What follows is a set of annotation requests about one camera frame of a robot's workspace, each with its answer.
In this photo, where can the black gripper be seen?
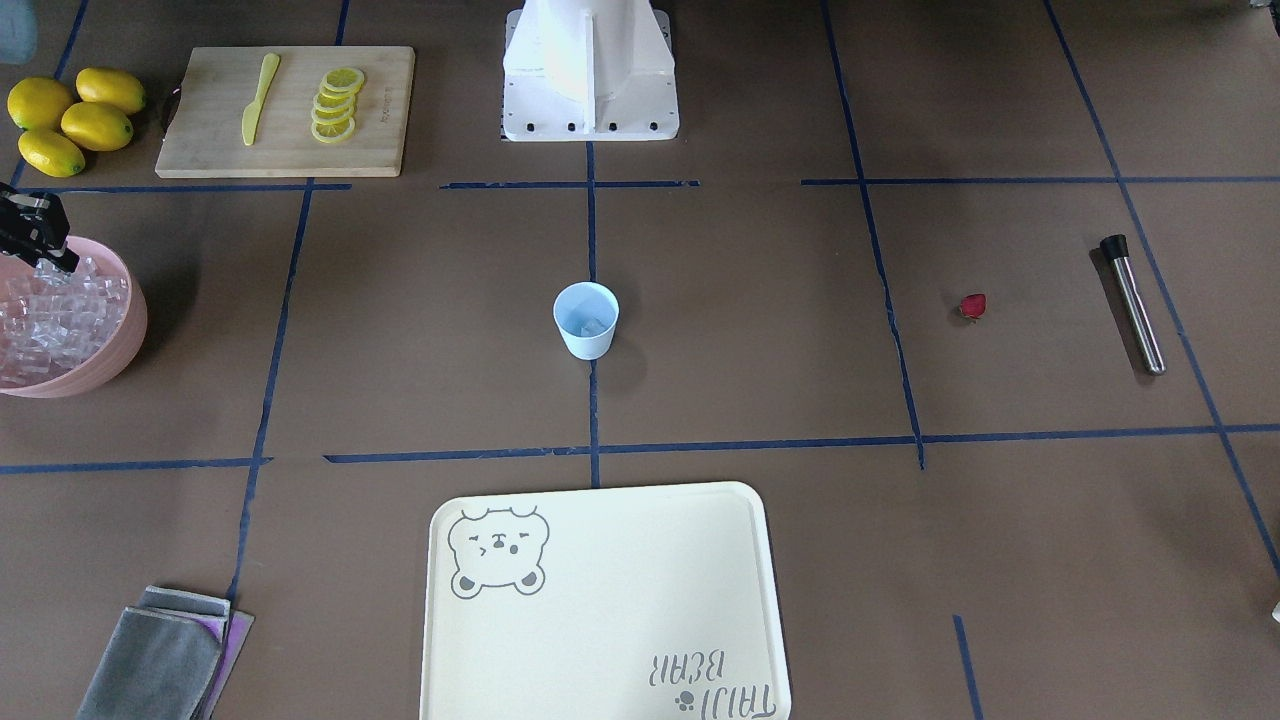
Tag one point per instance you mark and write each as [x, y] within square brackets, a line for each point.
[30, 232]

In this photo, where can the clear ice cube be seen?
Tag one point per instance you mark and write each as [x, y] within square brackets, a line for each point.
[592, 327]

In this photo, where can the pile of clear ice cubes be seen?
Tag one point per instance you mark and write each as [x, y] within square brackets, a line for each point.
[52, 322]

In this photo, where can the light blue cup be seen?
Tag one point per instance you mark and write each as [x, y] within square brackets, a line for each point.
[586, 315]

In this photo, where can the pink bowl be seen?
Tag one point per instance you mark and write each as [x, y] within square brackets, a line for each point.
[117, 354]

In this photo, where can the yellow plastic knife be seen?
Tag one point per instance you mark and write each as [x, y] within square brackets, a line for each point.
[251, 113]

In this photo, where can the wooden cutting board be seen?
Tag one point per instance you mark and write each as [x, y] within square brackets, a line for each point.
[204, 140]

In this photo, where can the lemon slices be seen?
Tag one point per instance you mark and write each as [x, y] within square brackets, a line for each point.
[334, 108]

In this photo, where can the grey folded cloth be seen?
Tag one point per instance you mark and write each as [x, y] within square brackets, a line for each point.
[169, 657]

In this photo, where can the cream bear tray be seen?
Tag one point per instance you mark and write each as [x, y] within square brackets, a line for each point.
[654, 602]

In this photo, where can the red strawberry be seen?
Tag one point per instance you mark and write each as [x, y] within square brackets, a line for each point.
[973, 307]

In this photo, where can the steel muddler with black tip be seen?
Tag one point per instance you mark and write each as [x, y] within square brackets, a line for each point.
[1116, 252]

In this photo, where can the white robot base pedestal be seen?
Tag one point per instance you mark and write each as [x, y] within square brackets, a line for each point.
[589, 71]

